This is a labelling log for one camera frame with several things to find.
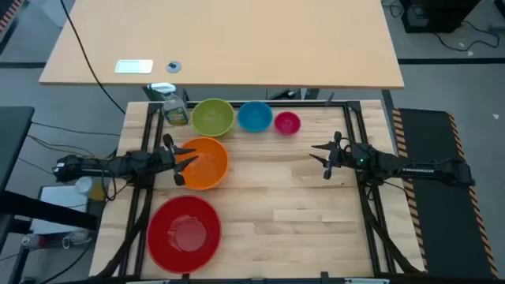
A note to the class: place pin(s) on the orange plastic bowl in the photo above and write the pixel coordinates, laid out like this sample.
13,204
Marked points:
209,165

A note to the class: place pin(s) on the black computer tower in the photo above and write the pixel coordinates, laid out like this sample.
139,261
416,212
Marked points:
434,16

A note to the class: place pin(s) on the black diagonal bar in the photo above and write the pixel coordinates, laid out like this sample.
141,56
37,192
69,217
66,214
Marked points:
47,211

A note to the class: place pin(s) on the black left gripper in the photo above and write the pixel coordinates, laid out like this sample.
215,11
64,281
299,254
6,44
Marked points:
163,159

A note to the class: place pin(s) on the black hazard-striped floor mat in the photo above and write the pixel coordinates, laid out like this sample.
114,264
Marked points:
442,229

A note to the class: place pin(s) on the green plastic bowl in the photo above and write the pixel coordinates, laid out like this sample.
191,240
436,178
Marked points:
213,117

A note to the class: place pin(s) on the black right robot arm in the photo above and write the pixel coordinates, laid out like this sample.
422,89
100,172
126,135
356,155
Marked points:
414,169

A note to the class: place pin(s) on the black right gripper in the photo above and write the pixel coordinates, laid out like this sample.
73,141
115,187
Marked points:
342,155

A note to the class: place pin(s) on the grey desk grommet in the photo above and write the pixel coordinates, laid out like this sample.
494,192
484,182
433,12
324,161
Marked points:
174,67

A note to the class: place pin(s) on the red plastic bowl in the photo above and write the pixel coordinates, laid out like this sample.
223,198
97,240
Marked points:
184,234

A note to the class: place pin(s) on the white round cap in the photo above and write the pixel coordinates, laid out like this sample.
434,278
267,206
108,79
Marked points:
83,185

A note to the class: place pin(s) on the beige wooden desk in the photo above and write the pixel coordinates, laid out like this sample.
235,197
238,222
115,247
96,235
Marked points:
244,39

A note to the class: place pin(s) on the white box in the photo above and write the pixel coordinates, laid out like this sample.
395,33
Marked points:
59,205

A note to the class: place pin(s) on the blue plastic bowl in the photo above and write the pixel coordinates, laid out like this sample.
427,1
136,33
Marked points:
255,116

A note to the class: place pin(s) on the white rectangular card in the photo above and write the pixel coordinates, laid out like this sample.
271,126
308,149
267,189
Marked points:
133,66

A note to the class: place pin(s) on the clear spray bottle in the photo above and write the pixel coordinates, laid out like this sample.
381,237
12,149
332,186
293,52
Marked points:
175,110

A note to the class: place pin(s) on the black metal table frame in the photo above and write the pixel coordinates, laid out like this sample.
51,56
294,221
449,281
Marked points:
367,221

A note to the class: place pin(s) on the black side table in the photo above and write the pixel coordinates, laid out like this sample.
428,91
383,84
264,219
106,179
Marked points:
13,134

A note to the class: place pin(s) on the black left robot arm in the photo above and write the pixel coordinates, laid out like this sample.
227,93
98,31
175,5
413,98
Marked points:
98,165

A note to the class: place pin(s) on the pink plastic bowl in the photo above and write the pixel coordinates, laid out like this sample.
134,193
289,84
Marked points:
287,123

